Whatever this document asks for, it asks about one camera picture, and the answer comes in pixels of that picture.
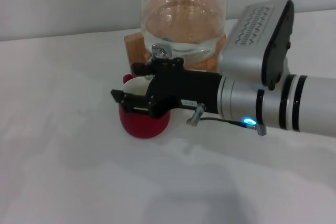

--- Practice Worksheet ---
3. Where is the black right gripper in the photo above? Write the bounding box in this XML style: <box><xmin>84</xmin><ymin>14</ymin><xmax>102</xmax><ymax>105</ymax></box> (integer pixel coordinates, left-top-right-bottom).
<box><xmin>110</xmin><ymin>57</ymin><xmax>223</xmax><ymax>119</ymax></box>

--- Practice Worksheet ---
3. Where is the red ceramic cup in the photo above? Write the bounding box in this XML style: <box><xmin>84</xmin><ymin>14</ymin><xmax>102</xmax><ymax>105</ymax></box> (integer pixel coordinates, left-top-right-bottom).
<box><xmin>117</xmin><ymin>73</ymin><xmax>171</xmax><ymax>140</ymax></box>

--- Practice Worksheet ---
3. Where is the chrome faucet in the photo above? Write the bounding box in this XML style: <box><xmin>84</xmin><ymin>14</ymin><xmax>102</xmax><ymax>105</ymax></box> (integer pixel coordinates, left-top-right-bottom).
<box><xmin>150</xmin><ymin>42</ymin><xmax>173</xmax><ymax>79</ymax></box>

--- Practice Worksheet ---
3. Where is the wooden dispenser stand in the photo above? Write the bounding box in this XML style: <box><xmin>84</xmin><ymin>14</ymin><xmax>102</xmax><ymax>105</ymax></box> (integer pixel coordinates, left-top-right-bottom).
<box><xmin>123</xmin><ymin>34</ymin><xmax>228</xmax><ymax>75</ymax></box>

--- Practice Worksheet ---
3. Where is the glass water dispenser jar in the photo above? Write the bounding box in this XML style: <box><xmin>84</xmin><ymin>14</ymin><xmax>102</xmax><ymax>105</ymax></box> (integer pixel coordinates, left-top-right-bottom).
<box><xmin>140</xmin><ymin>0</ymin><xmax>228</xmax><ymax>60</ymax></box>

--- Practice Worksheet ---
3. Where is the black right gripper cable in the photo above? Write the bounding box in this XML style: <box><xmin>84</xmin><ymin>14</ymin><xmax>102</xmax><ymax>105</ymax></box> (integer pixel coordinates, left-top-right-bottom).
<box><xmin>185</xmin><ymin>102</ymin><xmax>267</xmax><ymax>137</ymax></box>

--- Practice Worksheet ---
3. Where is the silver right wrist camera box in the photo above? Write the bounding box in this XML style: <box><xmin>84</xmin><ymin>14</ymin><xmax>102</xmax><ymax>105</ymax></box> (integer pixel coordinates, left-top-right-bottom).
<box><xmin>219</xmin><ymin>0</ymin><xmax>295</xmax><ymax>91</ymax></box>

